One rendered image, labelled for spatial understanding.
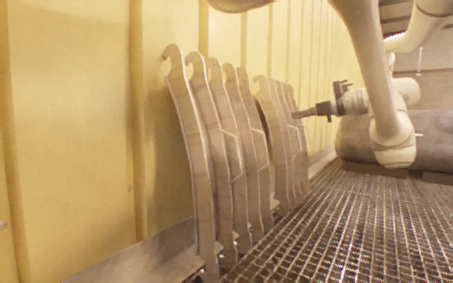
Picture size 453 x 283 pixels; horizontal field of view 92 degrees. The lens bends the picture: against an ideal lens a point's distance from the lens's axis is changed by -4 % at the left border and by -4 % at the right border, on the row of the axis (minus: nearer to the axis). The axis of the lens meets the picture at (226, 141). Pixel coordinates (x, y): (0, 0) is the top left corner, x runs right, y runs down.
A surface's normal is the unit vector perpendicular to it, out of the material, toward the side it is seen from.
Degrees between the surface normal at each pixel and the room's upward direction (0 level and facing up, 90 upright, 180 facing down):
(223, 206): 90
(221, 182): 90
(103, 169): 90
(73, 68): 90
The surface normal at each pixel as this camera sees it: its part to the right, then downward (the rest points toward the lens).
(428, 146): -0.66, 0.07
